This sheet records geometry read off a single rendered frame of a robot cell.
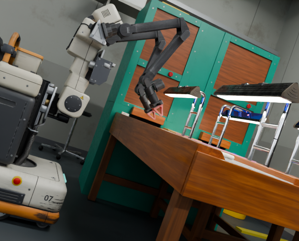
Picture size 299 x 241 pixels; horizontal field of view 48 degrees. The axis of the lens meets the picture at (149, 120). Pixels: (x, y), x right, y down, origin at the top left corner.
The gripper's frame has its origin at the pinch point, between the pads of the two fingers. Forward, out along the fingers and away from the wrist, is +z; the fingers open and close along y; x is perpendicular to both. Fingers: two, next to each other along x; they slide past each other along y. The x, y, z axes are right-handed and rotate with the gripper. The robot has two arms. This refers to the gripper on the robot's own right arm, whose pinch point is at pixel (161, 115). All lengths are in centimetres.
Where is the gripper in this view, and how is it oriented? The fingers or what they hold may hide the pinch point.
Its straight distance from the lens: 215.7
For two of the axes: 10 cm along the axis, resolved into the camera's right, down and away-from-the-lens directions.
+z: 4.4, 8.8, 1.8
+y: -2.6, -0.7, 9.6
